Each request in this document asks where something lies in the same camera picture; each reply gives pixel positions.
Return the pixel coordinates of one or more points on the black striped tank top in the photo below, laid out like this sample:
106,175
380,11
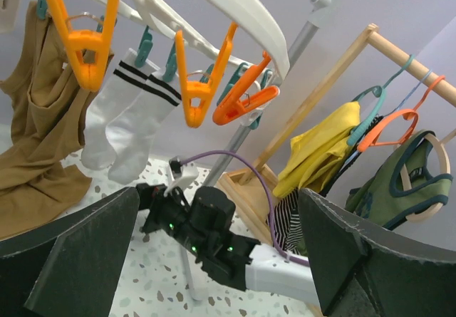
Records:
287,224

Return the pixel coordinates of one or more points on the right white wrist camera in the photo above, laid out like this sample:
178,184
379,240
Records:
181,175

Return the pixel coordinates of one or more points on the yellow shirt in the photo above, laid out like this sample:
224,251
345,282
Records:
319,153

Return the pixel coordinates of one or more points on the white striped sock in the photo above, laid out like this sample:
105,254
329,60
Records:
131,134
118,91

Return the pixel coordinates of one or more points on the green tank top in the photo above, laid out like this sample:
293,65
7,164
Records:
403,186

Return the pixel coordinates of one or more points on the wooden clothes rack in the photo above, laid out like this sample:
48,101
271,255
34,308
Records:
437,58

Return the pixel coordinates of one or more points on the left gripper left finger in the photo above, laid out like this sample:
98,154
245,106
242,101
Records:
71,266

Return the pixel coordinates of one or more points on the tan plain sock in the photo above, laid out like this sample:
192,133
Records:
49,116

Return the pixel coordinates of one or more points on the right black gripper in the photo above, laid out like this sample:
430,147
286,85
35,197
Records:
168,211

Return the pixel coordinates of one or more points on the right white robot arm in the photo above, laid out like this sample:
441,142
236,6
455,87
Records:
202,227

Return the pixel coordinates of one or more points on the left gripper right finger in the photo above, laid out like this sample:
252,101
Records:
362,269

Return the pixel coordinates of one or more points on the white round clip hanger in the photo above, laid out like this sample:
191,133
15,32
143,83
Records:
204,43

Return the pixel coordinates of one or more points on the white metal drying rack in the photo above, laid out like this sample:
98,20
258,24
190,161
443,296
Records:
256,20

